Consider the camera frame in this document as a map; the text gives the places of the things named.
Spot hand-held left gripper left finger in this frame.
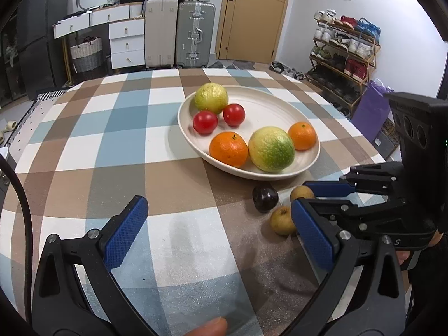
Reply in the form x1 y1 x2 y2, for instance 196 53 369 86
31 195 149 336

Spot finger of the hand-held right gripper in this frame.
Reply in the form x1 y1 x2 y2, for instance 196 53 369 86
303 163 405 200
308 196 410 232

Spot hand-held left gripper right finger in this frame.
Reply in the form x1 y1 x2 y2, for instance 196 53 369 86
280 199 415 336

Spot small brown pear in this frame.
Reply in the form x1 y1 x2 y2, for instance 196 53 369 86
270 206 298 236
290 185 316 204

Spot dark purple plum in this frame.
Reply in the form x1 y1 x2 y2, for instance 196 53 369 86
253 184 279 213

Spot orange tangerine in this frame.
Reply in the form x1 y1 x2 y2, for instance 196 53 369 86
209 132 249 169
288 121 317 151

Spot green-patched yellow citrus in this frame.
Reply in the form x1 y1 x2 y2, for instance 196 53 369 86
248 126 295 173

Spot cream round plate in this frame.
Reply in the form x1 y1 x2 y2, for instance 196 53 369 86
177 86 321 181

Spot red tomato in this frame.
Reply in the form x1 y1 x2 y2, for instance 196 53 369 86
193 111 219 134
223 104 246 127

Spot person's right hand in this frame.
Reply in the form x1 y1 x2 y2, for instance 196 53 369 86
395 230 442 266

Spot person's left hand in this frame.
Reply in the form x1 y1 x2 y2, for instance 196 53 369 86
184 317 229 336

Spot patterned doormat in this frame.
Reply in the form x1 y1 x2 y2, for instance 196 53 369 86
375 119 402 160

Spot checkered tablecloth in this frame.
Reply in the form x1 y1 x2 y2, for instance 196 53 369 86
0 68 403 336

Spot purple paper bag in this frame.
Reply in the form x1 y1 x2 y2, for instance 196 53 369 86
351 80 394 144

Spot shoes on floor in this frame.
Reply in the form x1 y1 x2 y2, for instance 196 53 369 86
269 61 306 80

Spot wooden shoe rack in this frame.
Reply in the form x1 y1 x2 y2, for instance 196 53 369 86
307 10 381 118

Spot beige slippers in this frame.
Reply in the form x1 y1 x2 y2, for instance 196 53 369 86
0 121 17 144

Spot grey door mat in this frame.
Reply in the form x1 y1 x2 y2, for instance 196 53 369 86
208 61 257 71

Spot wicker basket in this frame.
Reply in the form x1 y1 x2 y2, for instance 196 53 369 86
70 37 104 74

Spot white drawer desk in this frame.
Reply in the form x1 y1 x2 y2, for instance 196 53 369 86
53 2 146 85

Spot wooden door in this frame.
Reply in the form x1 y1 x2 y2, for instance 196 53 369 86
214 0 295 60

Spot beige suitcase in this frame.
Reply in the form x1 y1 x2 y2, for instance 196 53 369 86
144 0 178 69

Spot silver suitcase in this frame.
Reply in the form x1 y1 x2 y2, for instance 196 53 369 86
175 2 216 69

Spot dark grey refrigerator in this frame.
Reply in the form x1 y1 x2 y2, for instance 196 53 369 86
16 0 76 99

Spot dark glass wardrobe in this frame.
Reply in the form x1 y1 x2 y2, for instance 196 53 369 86
0 7 22 109

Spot black cable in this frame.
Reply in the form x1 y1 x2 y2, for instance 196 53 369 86
0 154 36 253

